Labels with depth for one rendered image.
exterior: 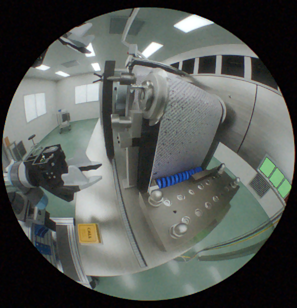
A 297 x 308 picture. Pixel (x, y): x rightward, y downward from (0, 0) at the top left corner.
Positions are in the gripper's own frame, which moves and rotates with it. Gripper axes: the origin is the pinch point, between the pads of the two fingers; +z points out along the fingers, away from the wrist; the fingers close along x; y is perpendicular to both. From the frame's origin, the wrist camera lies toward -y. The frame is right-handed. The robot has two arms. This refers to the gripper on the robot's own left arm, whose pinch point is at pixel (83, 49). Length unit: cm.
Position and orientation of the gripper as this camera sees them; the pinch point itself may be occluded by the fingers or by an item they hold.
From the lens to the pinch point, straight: 27.1
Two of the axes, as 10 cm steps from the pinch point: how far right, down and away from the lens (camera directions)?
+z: 6.4, 4.4, 6.4
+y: 6.8, -7.1, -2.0
